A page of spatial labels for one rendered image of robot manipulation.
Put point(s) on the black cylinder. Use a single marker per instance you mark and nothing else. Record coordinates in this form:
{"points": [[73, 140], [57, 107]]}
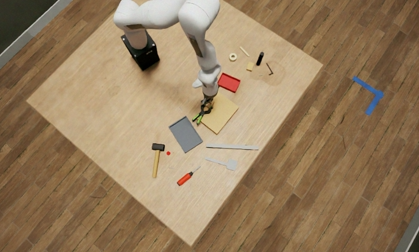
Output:
{"points": [[260, 58]]}

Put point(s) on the red-handled screwdriver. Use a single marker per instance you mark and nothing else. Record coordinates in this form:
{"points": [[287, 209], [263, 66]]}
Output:
{"points": [[186, 177]]}

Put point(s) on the red shallow tray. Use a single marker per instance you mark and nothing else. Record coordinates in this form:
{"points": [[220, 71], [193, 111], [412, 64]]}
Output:
{"points": [[228, 82]]}

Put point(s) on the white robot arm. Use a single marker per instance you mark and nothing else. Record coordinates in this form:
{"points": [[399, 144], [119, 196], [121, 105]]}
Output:
{"points": [[195, 17]]}

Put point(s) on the black spring clamp with green handles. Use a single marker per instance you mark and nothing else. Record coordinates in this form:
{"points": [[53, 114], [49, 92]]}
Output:
{"points": [[200, 115]]}

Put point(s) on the mallet with black head and wooden handle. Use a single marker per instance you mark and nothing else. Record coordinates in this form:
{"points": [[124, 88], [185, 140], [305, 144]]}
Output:
{"points": [[158, 148]]}

